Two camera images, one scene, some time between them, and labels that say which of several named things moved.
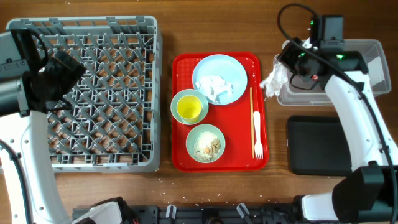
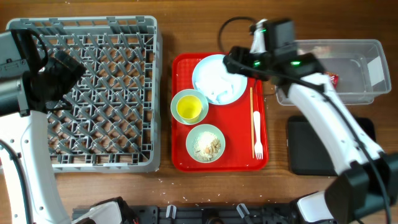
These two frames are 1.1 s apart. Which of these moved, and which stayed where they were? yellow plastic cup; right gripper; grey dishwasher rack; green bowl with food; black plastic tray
Moved: right gripper
Stayed: grey dishwasher rack; yellow plastic cup; black plastic tray; green bowl with food
